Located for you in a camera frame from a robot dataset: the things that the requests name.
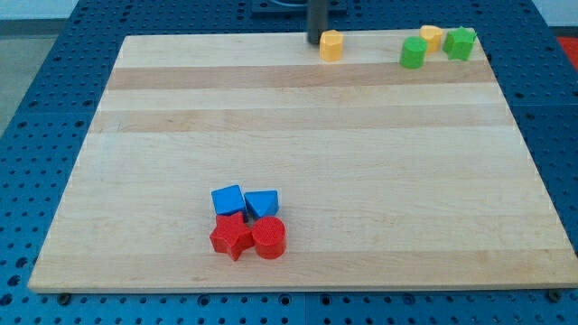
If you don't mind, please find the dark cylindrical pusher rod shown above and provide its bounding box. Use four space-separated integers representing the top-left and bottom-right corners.
306 0 328 44

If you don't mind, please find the yellow hexagon block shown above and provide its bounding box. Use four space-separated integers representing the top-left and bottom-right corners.
319 30 344 62

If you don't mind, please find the wooden board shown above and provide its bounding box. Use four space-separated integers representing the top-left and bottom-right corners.
28 30 577 293

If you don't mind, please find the green cylinder block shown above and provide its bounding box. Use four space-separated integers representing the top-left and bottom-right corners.
399 36 427 70

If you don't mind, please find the yellow heart block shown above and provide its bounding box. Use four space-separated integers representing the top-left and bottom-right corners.
419 25 443 54

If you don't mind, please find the green star block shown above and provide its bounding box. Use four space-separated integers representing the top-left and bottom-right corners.
443 26 477 61

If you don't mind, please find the blue triangle block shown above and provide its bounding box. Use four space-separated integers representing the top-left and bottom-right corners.
244 190 279 220

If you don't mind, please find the blue cube block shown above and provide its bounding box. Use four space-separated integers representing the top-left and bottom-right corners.
211 185 247 215

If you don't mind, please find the red cylinder block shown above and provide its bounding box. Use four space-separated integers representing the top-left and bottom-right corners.
252 216 286 259

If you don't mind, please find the red star block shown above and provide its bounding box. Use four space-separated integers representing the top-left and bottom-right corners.
210 211 254 261

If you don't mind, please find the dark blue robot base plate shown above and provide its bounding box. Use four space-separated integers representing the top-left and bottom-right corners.
247 0 348 16

